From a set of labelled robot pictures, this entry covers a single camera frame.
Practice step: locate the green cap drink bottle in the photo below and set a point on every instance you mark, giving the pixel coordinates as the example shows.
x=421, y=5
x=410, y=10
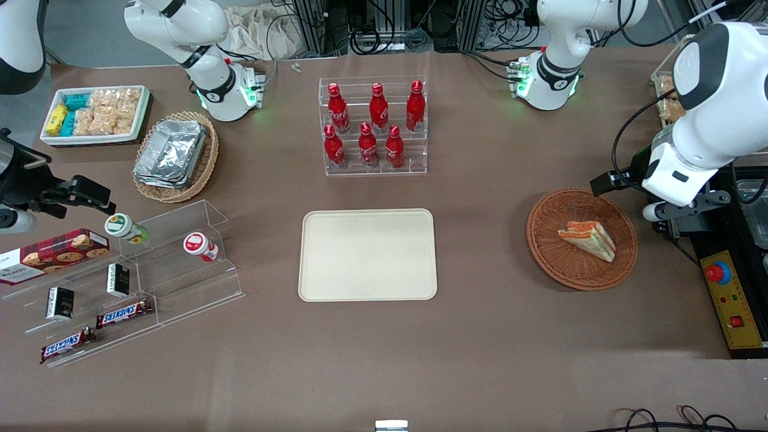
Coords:
x=123, y=227

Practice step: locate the teal snack box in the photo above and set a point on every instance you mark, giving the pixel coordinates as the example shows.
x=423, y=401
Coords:
x=77, y=101
x=68, y=124

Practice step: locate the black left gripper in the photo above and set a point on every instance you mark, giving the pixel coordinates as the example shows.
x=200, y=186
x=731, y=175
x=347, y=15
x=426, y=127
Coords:
x=635, y=166

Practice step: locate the bagged fried snack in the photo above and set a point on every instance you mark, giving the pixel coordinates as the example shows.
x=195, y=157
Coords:
x=671, y=110
x=665, y=87

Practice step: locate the red cola bottle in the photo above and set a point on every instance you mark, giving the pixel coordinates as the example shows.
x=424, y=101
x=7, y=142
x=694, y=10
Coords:
x=334, y=150
x=368, y=149
x=415, y=108
x=378, y=111
x=338, y=111
x=394, y=150

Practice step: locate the black appliance housing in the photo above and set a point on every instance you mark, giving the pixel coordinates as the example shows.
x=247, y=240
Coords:
x=708, y=240

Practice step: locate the red cap drink bottle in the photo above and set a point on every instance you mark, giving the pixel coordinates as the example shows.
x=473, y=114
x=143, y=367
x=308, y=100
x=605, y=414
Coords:
x=199, y=246

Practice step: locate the red tartan cookie box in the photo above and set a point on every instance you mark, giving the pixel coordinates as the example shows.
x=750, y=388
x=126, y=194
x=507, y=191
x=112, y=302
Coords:
x=54, y=255

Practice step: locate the crumpled white cloth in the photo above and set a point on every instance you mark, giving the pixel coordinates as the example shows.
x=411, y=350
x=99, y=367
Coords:
x=252, y=30

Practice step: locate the clear bag of crackers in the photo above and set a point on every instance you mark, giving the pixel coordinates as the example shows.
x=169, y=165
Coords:
x=117, y=99
x=114, y=123
x=85, y=122

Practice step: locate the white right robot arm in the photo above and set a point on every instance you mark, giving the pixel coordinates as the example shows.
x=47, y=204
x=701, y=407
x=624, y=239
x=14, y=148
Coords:
x=180, y=30

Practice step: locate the tan oval wicker basket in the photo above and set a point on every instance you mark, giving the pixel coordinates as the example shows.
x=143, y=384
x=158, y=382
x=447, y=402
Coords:
x=210, y=156

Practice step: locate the clear acrylic bottle rack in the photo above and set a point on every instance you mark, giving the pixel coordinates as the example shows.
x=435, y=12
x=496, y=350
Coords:
x=414, y=156

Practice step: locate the white plastic bin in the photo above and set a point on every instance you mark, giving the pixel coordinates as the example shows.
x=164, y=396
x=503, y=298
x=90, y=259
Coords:
x=143, y=114

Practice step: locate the stacked aluminium foil trays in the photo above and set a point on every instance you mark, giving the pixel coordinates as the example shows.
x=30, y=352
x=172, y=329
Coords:
x=171, y=153

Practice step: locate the yellow control panel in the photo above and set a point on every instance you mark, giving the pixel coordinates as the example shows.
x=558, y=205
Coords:
x=733, y=306

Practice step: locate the small black box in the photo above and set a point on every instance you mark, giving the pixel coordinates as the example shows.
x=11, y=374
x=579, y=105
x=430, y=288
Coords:
x=118, y=280
x=60, y=303

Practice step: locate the clear acrylic stepped shelf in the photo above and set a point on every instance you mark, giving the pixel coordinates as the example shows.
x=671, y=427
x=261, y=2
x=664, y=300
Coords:
x=180, y=282

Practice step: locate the brown round wicker basket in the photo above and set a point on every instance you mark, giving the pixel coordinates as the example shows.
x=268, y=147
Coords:
x=558, y=252

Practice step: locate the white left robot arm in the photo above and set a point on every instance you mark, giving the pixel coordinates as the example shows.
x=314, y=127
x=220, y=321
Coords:
x=720, y=90

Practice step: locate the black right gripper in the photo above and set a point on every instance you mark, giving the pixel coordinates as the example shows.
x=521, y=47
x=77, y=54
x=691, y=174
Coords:
x=24, y=180

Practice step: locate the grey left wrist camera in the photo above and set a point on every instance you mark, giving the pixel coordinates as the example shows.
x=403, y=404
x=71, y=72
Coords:
x=690, y=207

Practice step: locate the Snickers chocolate bar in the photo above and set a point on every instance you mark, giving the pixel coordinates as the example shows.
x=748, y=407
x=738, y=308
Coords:
x=66, y=345
x=123, y=313

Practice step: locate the steel pan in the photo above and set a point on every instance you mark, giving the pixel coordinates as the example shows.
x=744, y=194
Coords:
x=755, y=210

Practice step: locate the yellow snack box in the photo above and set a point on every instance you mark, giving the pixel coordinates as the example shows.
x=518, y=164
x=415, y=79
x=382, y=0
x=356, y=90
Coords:
x=57, y=120

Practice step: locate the red emergency stop button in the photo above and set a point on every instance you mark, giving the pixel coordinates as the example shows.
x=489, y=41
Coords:
x=717, y=273

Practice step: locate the triangle sandwich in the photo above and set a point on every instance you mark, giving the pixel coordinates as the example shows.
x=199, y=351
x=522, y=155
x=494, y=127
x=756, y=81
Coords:
x=591, y=239

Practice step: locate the cream plastic tray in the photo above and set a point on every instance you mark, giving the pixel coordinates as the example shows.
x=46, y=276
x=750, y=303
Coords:
x=367, y=255

